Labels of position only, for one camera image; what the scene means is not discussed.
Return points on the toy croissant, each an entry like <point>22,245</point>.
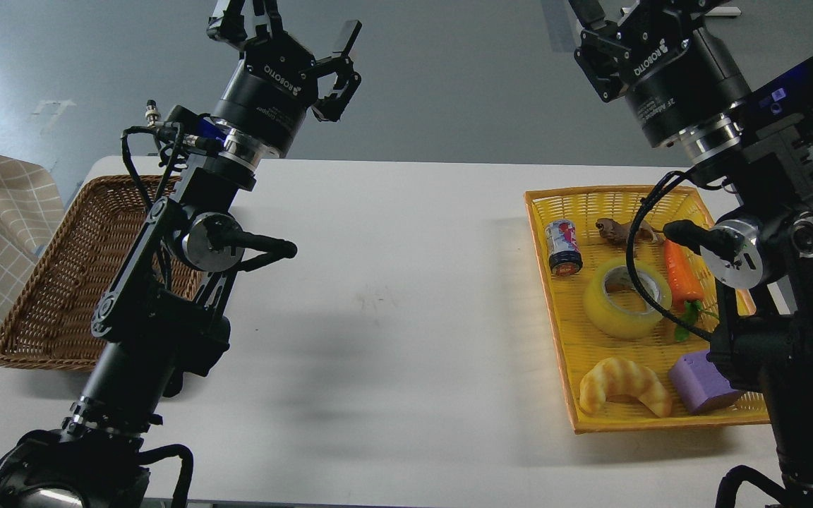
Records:
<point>618,376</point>

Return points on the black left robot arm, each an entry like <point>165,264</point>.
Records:
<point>163,314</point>

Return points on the white metal floor stand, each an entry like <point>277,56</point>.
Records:
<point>725,11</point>

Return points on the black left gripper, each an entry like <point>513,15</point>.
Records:
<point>270,90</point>

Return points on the small drink can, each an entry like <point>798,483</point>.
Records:
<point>564,256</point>

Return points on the purple foam block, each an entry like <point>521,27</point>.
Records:
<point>702,388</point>

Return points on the yellow tape roll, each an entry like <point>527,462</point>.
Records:
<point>612,303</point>

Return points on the brown toy lion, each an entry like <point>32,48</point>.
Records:
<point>618,233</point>

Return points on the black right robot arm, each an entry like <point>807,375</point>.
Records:
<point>761,256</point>

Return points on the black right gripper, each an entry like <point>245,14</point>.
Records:
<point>677,75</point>

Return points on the brown wicker basket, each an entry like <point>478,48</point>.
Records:
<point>48,327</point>

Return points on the orange toy carrot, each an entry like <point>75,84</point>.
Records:
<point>687,293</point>

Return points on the yellow plastic basket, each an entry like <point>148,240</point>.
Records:
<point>580,345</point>

